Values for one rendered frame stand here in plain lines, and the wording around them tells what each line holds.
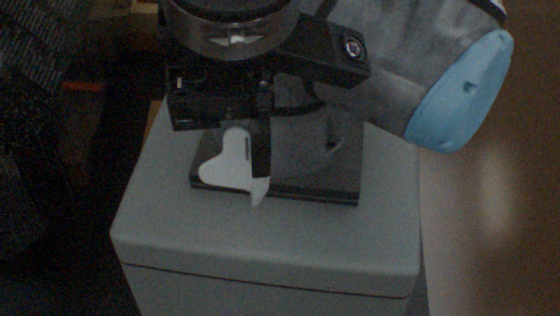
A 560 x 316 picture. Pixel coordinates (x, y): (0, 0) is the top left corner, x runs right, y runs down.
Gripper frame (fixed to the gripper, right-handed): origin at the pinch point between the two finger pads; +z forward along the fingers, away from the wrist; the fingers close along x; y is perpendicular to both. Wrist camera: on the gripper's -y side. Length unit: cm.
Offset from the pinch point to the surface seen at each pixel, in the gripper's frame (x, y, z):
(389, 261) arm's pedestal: 11.2, -15.7, 16.1
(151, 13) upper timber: -117, 28, 139
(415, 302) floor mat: 8, -47, 107
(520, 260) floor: 0, -85, 111
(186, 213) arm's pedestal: 1.8, 8.5, 20.5
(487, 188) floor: -28, -85, 123
